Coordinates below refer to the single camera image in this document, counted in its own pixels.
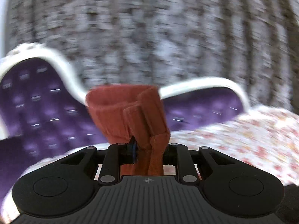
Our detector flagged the brown silver damask curtain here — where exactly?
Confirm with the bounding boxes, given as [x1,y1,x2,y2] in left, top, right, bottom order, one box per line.
[4,0,298,112]

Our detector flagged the rust red pants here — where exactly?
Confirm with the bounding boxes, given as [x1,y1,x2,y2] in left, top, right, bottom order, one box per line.
[85,84,170,176]

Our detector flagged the purple tufted chaise sofa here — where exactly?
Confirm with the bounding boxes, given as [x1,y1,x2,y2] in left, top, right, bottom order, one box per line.
[0,42,250,217]

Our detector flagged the floral quilted bedspread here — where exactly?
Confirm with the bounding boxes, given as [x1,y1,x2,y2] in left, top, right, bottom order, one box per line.
[0,105,299,224]

